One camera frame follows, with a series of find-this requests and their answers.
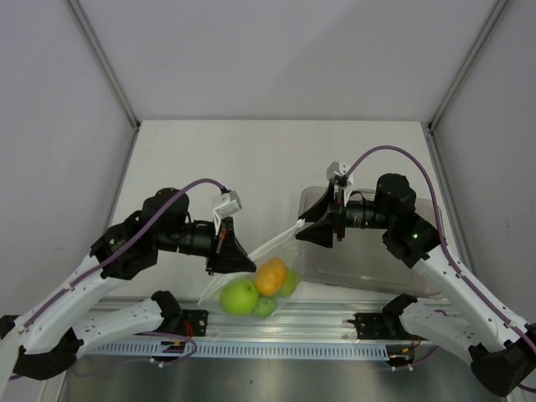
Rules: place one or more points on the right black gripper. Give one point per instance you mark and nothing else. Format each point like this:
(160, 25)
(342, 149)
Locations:
(322, 232)

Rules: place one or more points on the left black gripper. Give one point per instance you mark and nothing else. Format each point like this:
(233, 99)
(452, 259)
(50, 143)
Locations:
(226, 249)

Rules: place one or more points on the green apple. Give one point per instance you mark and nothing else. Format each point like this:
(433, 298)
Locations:
(239, 298)

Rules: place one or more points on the orange lemon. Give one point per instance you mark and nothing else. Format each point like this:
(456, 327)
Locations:
(270, 277)

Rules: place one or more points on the polka dot zip top bag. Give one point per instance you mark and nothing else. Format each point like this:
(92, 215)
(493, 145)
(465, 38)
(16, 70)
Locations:
(259, 295)

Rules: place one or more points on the green bumpy lime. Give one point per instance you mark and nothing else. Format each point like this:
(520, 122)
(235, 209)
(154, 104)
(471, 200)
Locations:
(265, 307)

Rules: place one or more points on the green pear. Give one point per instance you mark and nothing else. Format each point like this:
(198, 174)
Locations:
(290, 284)

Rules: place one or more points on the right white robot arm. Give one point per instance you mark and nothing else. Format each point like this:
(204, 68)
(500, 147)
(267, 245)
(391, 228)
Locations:
(497, 343)

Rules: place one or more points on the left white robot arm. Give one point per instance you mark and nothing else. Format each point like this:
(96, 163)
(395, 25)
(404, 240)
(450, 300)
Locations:
(51, 337)

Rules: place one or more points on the clear plastic food bin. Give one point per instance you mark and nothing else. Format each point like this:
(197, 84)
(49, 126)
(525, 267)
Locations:
(361, 261)

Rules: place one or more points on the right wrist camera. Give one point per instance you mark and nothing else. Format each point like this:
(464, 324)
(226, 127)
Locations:
(339, 176)

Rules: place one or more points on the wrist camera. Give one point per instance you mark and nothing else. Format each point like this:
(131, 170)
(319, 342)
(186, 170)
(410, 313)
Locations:
(339, 176)
(224, 205)

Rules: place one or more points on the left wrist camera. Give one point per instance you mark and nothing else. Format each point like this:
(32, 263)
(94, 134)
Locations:
(224, 205)

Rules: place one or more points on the left black base bracket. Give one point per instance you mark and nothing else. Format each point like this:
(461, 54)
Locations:
(193, 324)

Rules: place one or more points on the black base bracket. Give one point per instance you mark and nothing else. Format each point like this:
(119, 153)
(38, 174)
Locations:
(193, 324)
(376, 326)

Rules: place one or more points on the aluminium mounting rail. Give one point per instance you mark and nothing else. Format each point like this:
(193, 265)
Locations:
(295, 322)

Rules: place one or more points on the white slotted cable duct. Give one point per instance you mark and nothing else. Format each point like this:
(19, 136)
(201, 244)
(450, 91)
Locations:
(227, 349)

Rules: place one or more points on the right black base bracket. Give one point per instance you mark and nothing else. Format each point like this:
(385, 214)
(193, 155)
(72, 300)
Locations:
(376, 326)

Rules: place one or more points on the right aluminium frame post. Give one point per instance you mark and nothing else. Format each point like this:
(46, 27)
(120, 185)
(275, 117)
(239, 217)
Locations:
(469, 62)

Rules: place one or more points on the aluminium frame post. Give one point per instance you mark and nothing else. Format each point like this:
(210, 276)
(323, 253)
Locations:
(92, 42)
(469, 62)

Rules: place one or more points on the left aluminium frame post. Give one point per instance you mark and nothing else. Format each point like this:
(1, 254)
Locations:
(92, 42)

